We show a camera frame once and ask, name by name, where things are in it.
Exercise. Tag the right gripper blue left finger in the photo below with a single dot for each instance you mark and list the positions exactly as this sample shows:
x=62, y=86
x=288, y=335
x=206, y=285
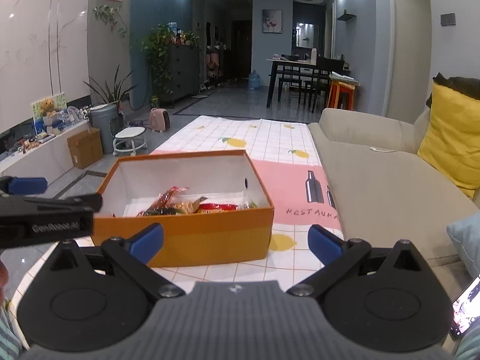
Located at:
x=145, y=244

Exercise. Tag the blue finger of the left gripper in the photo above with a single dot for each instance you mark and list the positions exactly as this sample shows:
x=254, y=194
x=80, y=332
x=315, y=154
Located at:
x=27, y=186

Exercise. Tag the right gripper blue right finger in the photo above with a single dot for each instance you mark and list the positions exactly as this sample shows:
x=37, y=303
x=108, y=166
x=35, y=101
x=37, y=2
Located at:
x=324, y=244

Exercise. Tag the red Mimi fries bag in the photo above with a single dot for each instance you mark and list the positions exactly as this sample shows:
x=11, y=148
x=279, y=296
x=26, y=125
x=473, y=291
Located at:
x=165, y=199

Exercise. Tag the clear caramel nut bag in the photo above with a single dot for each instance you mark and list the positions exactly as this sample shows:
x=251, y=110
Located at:
x=189, y=207

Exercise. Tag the red cartoon snack bag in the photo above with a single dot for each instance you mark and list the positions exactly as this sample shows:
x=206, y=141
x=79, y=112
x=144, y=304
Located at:
x=216, y=207

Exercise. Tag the black green nut bag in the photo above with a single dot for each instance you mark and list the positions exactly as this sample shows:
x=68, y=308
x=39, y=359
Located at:
x=163, y=211

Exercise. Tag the green raisin bag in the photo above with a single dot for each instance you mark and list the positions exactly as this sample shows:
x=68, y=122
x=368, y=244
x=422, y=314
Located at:
x=246, y=203

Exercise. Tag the white tv counter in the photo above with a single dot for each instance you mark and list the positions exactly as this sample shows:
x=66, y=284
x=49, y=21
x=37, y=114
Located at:
x=50, y=160

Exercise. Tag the brown cardboard carton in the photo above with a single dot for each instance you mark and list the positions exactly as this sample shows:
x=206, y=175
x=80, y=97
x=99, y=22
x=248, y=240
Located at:
x=85, y=148

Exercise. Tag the orange cardboard box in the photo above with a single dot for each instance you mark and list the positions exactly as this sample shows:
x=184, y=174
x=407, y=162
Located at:
x=198, y=239

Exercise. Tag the beige sofa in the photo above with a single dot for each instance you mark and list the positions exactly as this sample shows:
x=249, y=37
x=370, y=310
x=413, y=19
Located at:
x=383, y=191

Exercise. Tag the teddy bear picture card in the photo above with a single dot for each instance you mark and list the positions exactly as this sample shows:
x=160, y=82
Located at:
x=45, y=111

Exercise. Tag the lemon pattern tablecloth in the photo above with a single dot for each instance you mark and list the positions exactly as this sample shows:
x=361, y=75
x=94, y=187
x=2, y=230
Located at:
x=288, y=164

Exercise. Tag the white round stool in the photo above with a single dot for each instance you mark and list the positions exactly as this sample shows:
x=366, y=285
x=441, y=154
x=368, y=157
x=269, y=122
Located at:
x=129, y=141

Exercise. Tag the grey plant pot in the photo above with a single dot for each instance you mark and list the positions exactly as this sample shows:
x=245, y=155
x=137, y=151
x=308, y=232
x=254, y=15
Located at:
x=109, y=121

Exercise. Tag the pink small heater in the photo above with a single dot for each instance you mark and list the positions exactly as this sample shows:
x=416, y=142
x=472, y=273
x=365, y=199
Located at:
x=159, y=120

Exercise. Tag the light blue cushion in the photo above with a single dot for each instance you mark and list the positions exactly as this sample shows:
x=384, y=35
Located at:
x=465, y=236

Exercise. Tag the orange stool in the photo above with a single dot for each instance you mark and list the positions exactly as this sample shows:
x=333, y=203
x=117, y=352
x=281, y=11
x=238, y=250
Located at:
x=341, y=95

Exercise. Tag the smartphone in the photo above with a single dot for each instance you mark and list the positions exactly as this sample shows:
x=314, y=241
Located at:
x=465, y=310

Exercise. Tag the yellow cushion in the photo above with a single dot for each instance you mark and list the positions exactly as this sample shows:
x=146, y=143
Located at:
x=451, y=142

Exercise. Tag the black dining table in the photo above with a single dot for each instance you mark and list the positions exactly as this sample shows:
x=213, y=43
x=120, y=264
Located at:
x=311, y=80

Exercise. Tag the blue water jug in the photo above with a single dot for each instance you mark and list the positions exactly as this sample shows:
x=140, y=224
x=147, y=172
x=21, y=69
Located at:
x=253, y=81

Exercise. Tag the dark drawer cabinet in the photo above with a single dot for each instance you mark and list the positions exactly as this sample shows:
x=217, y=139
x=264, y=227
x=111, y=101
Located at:
x=183, y=65

